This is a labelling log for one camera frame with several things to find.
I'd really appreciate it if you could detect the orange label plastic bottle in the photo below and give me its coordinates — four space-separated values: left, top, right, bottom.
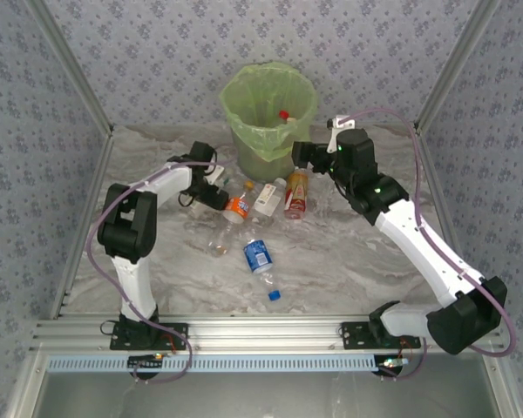
221 179 256 226

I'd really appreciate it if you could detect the brown tea plastic bottle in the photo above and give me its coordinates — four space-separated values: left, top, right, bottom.
283 168 310 220

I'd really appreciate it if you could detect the clear unlabelled plastic bottle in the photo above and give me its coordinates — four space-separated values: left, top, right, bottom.
206 220 235 259

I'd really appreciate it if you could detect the grey plastic waste bin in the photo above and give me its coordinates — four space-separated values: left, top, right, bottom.
232 125 311 184

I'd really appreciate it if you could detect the green plastic bin liner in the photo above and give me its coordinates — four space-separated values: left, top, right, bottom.
219 62 320 163

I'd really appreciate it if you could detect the white red label clear bottle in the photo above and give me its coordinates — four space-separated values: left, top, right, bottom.
252 177 288 217

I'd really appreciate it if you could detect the blue label blue cap bottle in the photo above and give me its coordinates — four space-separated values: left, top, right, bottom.
242 238 282 303

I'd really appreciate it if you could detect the left small circuit board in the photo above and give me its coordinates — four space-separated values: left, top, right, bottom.
127 354 165 378

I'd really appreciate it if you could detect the small circuit board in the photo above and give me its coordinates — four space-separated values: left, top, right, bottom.
373 354 409 376
127 354 165 378

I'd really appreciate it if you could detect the right small circuit board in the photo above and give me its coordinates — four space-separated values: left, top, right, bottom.
373 354 409 376

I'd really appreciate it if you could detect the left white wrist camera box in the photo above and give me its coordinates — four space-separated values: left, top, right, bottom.
205 165 227 186

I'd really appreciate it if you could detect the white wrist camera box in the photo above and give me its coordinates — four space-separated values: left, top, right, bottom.
326 114 357 154
205 165 227 186

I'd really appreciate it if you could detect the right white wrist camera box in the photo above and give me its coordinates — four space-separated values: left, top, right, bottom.
326 114 357 154

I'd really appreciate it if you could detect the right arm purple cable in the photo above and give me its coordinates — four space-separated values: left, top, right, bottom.
350 106 518 382

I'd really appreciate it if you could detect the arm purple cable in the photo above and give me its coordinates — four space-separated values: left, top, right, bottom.
350 106 518 382
85 157 239 385

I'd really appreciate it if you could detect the right aluminium frame post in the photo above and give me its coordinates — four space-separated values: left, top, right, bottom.
412 0 503 137

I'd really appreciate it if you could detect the aluminium frame post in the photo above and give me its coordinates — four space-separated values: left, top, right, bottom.
24 0 115 137
412 0 503 137

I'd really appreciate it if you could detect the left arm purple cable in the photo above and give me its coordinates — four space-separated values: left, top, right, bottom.
85 157 239 385

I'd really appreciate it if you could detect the aluminium cross rail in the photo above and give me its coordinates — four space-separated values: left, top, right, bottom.
29 316 506 354

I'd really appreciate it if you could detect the left aluminium frame post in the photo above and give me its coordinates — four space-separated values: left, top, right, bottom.
24 0 115 137

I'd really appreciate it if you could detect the blue grey slotted cable duct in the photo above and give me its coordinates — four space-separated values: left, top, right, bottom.
46 354 420 374

